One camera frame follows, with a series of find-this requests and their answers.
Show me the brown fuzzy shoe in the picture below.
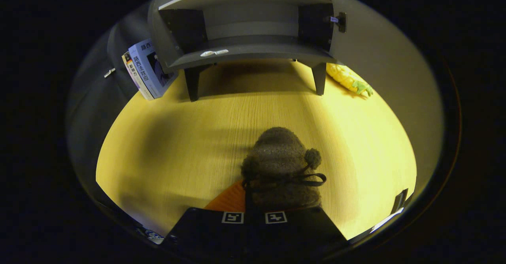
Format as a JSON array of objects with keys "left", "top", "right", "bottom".
[{"left": 240, "top": 127, "right": 327, "bottom": 213}]

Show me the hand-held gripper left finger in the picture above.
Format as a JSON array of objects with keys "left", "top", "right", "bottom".
[{"left": 162, "top": 179, "right": 253, "bottom": 256}]

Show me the grey shoe cabinet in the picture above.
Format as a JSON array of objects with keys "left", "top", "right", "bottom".
[{"left": 148, "top": 0, "right": 348, "bottom": 102}]

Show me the yellow plush toy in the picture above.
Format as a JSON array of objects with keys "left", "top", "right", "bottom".
[{"left": 326, "top": 62, "right": 374, "bottom": 97}]

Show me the blue book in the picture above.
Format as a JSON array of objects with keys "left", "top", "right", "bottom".
[{"left": 128, "top": 39, "right": 178, "bottom": 99}]

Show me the yellow spine book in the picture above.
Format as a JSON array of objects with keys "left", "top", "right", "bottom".
[{"left": 121, "top": 51, "right": 155, "bottom": 100}]

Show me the black backdrop cloth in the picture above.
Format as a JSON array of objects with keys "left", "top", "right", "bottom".
[{"left": 67, "top": 3, "right": 159, "bottom": 201}]

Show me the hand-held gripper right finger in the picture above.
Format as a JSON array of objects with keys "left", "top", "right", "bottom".
[{"left": 253, "top": 206, "right": 349, "bottom": 256}]

